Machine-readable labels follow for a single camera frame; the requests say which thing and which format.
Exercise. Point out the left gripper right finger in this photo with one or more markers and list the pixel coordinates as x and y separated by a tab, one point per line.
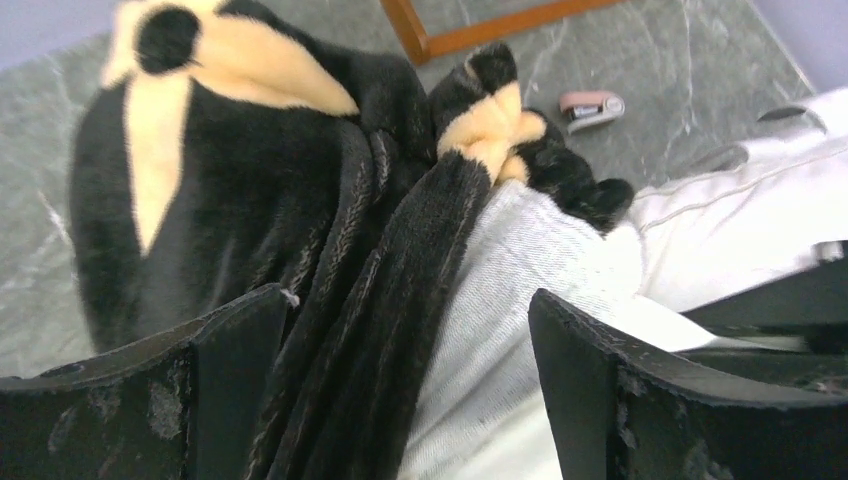
620	408

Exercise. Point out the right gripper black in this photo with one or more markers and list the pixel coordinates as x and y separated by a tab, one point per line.
806	312

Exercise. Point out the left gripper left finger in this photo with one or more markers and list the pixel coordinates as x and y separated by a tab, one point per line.
180	404

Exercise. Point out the white pillow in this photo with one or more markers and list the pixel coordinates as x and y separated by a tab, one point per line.
682	245

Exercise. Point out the black pillowcase with beige flowers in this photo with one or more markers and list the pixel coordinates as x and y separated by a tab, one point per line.
226	150

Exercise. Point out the wooden shelf rack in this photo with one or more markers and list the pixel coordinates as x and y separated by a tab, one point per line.
421	47

